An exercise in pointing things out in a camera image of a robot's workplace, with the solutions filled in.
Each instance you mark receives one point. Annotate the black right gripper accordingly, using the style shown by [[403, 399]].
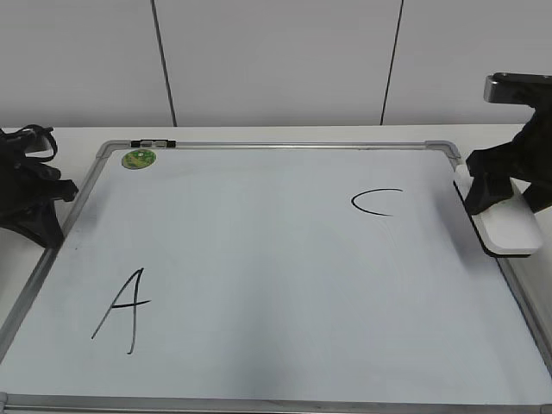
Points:
[[526, 157]]

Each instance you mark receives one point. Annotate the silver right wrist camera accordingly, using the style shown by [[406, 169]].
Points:
[[517, 88]]

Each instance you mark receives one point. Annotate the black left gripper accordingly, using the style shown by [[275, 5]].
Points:
[[28, 183]]

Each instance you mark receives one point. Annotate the white rectangular board eraser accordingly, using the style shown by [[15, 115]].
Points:
[[506, 229]]

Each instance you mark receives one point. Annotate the white board with aluminium frame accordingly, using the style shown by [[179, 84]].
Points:
[[273, 278]]

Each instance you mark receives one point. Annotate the round green magnet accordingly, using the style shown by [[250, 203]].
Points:
[[138, 159]]

